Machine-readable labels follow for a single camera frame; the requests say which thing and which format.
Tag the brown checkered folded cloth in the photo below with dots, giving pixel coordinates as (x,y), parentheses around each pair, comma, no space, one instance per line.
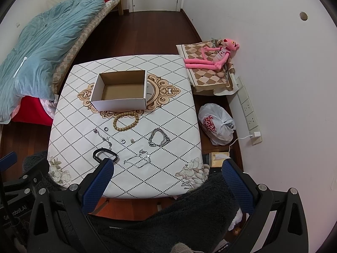
(204,79)

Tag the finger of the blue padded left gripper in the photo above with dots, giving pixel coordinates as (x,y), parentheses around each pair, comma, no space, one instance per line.
(8,160)

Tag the black fluffy fabric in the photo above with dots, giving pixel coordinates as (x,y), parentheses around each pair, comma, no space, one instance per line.
(199,219)

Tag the beige checkered mattress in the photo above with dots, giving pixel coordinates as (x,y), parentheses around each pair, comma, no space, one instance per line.
(79,39)

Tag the white wall power strip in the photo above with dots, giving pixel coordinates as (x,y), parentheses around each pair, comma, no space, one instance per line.
(248,111)

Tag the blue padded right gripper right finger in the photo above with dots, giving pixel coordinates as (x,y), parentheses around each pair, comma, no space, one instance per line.
(236,184)

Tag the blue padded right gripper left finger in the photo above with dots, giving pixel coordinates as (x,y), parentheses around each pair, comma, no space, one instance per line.
(94,185)

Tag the teal blue duvet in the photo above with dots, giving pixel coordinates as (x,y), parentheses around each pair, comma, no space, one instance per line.
(34,66)

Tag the white diamond pattern tablecloth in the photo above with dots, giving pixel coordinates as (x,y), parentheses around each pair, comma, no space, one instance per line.
(166,157)

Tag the tissue box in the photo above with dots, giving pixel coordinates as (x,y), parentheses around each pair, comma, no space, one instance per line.
(217,158)

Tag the red cloth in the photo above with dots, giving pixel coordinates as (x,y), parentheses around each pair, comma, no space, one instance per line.
(32,111)

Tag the pink panther plush toy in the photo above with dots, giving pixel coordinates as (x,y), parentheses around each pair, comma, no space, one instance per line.
(214,58)

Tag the white cardboard box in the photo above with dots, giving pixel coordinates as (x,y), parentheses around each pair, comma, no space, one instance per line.
(120,91)

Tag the white plastic bag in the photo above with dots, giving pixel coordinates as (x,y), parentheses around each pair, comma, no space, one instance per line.
(218,125)

